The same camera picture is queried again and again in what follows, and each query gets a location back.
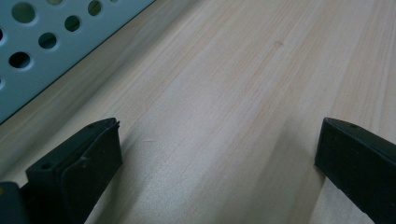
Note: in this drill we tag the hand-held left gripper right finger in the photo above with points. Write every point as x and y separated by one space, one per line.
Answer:
358 161

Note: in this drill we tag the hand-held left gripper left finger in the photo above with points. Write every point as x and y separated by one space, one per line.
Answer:
77 168

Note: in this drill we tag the pale blue perforated basket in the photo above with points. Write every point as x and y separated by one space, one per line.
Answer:
62 40

